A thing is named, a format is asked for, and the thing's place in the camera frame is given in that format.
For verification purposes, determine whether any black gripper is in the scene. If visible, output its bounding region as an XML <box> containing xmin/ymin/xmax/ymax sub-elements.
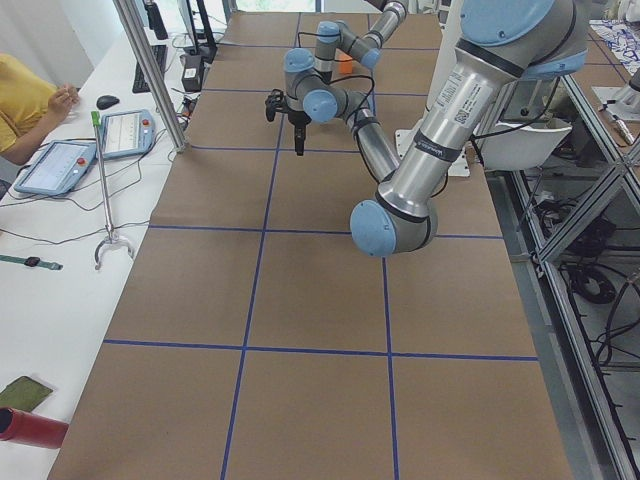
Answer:
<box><xmin>265</xmin><ymin>89</ymin><xmax>310</xmax><ymax>156</ymax></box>

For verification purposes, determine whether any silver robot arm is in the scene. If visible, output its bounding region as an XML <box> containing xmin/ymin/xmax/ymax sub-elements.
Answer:
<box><xmin>265</xmin><ymin>1</ymin><xmax>591</xmax><ymax>257</ymax></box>
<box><xmin>314</xmin><ymin>1</ymin><xmax>409</xmax><ymax>79</ymax></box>

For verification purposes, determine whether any orange foam block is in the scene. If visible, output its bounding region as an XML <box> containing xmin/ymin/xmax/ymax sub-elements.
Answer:
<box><xmin>336</xmin><ymin>55</ymin><xmax>353</xmax><ymax>75</ymax></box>

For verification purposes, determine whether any black monitor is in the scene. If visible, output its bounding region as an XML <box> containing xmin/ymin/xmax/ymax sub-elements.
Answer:
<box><xmin>177</xmin><ymin>0</ymin><xmax>218</xmax><ymax>64</ymax></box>

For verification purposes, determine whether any black keyboard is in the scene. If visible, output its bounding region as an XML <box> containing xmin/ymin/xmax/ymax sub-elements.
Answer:
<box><xmin>131</xmin><ymin>43</ymin><xmax>169</xmax><ymax>95</ymax></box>

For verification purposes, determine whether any far teach pendant tablet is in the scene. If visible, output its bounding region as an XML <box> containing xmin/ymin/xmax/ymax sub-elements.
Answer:
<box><xmin>101</xmin><ymin>109</ymin><xmax>155</xmax><ymax>160</ymax></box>

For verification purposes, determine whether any teach pendant tablet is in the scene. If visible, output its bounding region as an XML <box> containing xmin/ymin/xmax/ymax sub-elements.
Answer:
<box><xmin>101</xmin><ymin>109</ymin><xmax>155</xmax><ymax>160</ymax></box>
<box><xmin>14</xmin><ymin>141</ymin><xmax>96</xmax><ymax>196</ymax></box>

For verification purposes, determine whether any black computer mouse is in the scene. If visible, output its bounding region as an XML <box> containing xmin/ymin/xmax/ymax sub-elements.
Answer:
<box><xmin>96</xmin><ymin>95</ymin><xmax>120</xmax><ymax>111</ymax></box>

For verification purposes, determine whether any white chair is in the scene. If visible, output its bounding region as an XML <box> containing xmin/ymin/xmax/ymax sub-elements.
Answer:
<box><xmin>481</xmin><ymin>119</ymin><xmax>572</xmax><ymax>171</ymax></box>

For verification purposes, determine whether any near teach pendant tablet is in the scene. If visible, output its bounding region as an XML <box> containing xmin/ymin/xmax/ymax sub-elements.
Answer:
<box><xmin>14</xmin><ymin>141</ymin><xmax>96</xmax><ymax>196</ymax></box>

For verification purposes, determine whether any person in yellow shirt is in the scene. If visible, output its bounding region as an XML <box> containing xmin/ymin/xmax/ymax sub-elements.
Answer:
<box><xmin>1</xmin><ymin>53</ymin><xmax>80</xmax><ymax>166</ymax></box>

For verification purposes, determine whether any green bean bag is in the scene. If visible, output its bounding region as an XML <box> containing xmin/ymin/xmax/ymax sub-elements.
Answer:
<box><xmin>0</xmin><ymin>376</ymin><xmax>53</xmax><ymax>412</ymax></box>

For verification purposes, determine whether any red bottle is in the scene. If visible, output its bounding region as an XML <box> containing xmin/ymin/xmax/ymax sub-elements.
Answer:
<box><xmin>1</xmin><ymin>407</ymin><xmax>69</xmax><ymax>449</ymax></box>

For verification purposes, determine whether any green handled reacher grabber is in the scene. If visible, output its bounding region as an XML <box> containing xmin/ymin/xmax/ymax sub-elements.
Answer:
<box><xmin>91</xmin><ymin>110</ymin><xmax>135</xmax><ymax>271</ymax></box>

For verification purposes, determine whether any aluminium frame post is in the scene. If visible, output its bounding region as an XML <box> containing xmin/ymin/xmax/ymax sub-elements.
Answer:
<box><xmin>113</xmin><ymin>0</ymin><xmax>187</xmax><ymax>153</ymax></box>

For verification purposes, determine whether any green strap smartwatch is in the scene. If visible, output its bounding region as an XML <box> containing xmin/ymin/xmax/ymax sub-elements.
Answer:
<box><xmin>0</xmin><ymin>255</ymin><xmax>63</xmax><ymax>271</ymax></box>

